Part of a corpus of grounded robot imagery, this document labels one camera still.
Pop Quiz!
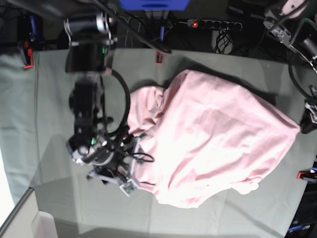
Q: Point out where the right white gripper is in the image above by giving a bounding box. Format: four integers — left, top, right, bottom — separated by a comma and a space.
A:
86, 134, 149, 197

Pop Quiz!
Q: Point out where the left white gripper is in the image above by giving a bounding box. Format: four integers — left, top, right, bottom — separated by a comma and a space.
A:
299, 84, 317, 134

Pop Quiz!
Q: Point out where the pink t-shirt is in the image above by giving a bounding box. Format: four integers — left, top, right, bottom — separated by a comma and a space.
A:
128, 70, 300, 208

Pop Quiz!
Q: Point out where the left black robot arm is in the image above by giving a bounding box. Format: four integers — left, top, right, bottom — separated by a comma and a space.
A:
264, 0, 317, 134

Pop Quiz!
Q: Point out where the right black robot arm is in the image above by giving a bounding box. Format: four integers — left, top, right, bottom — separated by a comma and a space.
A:
13, 0, 171, 195

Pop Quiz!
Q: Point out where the right red black clamp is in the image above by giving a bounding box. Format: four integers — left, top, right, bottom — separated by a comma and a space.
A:
297, 168, 317, 183

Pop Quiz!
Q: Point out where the red black clamp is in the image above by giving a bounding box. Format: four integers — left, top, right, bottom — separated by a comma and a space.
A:
17, 14, 39, 69
297, 168, 317, 183
155, 26, 166, 65

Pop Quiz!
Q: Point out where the middle red black clamp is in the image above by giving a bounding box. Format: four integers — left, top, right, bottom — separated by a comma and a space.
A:
155, 26, 166, 65

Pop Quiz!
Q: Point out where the black power strip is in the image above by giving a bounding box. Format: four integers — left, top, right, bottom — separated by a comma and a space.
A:
187, 19, 243, 32

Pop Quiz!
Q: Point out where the left red black clamp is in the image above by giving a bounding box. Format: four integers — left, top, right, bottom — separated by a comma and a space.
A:
17, 14, 39, 69

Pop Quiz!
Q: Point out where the blue box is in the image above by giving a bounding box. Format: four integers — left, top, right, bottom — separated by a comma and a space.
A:
119, 0, 190, 11

